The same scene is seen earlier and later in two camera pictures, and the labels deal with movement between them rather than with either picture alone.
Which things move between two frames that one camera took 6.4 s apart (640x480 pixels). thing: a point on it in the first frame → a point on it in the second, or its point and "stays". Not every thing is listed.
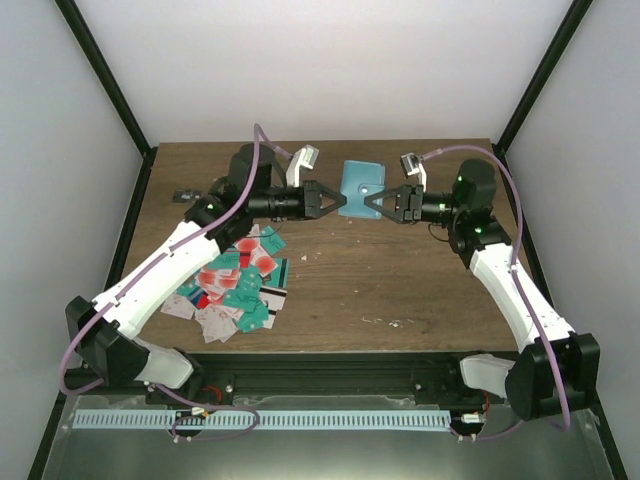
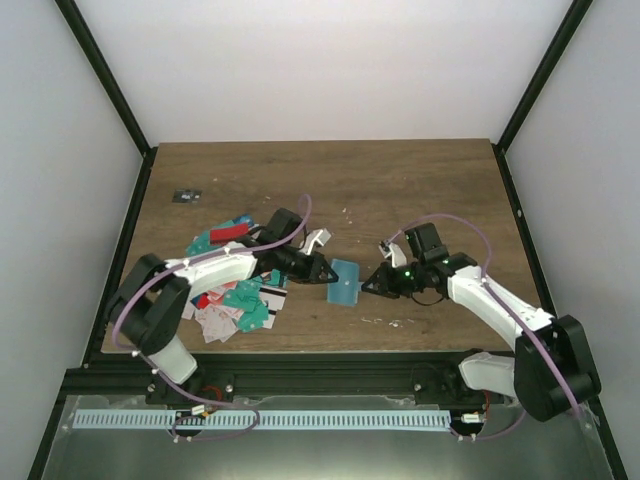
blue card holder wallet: x=359 y=180 → x=346 y=290
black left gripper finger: x=339 y=198 → x=328 y=273
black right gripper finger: x=385 y=212 → x=374 y=284
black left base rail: x=118 y=264 stays
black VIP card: x=185 y=196 stays
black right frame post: x=567 y=32 stays
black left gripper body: x=264 y=206 → x=298 y=271
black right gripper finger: x=393 y=192 → x=376 y=278
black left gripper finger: x=332 y=207 → x=328 y=276
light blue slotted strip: x=269 y=419 stays
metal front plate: x=560 y=450 stays
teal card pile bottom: x=247 y=296 stays
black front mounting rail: x=373 y=374 stays
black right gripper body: x=415 y=211 → x=403 y=285
